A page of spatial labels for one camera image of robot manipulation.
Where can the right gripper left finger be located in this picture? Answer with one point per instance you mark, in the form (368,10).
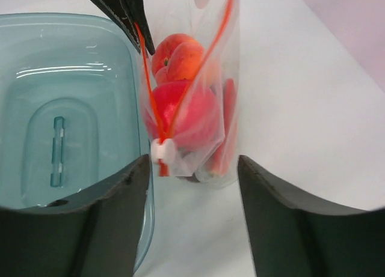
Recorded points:
(94,232)

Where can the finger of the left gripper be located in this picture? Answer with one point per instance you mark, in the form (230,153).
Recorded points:
(118,12)
(135,15)

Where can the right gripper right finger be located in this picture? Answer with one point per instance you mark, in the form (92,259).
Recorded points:
(295,233)

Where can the orange toy peach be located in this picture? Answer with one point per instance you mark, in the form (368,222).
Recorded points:
(176,58)

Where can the toy watermelon slice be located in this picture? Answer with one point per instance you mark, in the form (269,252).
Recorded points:
(221,159)

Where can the clear orange zip top bag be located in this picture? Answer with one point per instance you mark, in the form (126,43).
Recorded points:
(188,90)

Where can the blue transparent plastic tub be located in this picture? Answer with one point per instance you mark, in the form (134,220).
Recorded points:
(69,110)

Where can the red toy apple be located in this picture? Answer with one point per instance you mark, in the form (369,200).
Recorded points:
(198,120)

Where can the purple toy eggplant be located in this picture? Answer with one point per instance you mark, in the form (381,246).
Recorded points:
(188,163)

